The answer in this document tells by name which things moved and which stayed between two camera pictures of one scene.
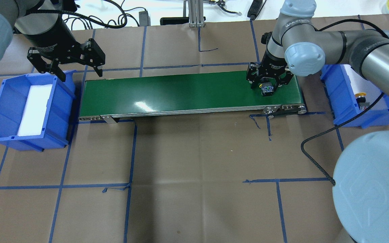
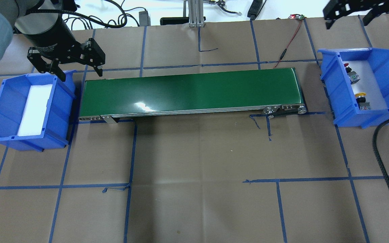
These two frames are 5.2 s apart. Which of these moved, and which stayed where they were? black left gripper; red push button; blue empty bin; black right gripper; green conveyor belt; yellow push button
Moved: black right gripper; red push button
Stayed: yellow push button; black left gripper; green conveyor belt; blue empty bin
